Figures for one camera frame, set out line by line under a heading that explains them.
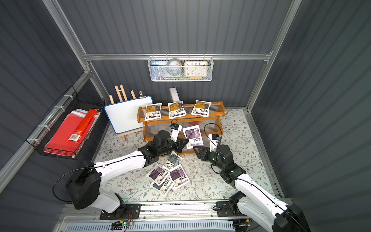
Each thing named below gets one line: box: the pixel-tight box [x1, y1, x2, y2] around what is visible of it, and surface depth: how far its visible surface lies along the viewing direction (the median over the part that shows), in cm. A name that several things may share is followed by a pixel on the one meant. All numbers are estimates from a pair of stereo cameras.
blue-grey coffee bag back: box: [162, 151, 184, 171], surface depth 91 cm
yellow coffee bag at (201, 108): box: [191, 100, 213, 118], surface depth 80 cm
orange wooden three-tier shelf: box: [137, 101, 227, 155], surface depth 81 cm
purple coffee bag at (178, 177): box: [168, 163, 190, 191], surface depth 84 cm
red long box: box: [68, 109, 98, 143], surface depth 74 cm
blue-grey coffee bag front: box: [149, 177, 174, 197], surface depth 82 cm
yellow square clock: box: [184, 60, 209, 80], surface depth 91 cm
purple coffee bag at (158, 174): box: [145, 164, 170, 186], surface depth 86 cm
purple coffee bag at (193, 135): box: [182, 124, 204, 150], surface depth 82 cm
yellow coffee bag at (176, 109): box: [167, 100, 187, 120], surface depth 80 cm
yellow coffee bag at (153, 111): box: [144, 102, 163, 121], surface depth 79 cm
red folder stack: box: [42, 109, 101, 158], surface depth 73 cm
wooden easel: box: [108, 84, 137, 104], surface depth 88 cm
